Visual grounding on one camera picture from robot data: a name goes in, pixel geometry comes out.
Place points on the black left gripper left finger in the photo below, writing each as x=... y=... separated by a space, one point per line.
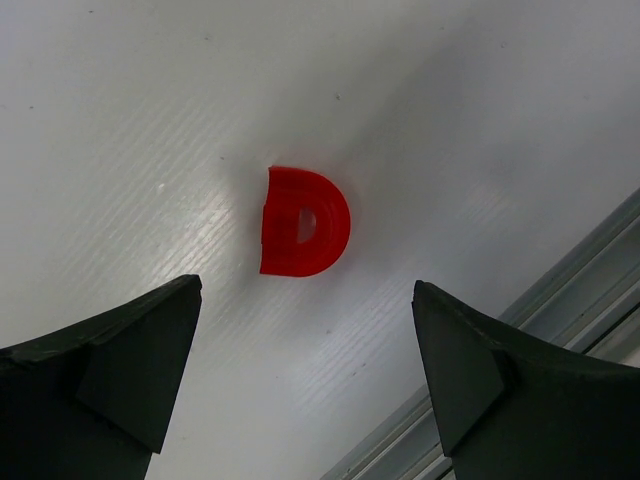
x=94 y=400

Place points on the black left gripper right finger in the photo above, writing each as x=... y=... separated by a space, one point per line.
x=510 y=406

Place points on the red arch lego piece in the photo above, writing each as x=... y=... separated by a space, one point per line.
x=290 y=191

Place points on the aluminium table rail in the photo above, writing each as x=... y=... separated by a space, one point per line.
x=587 y=304

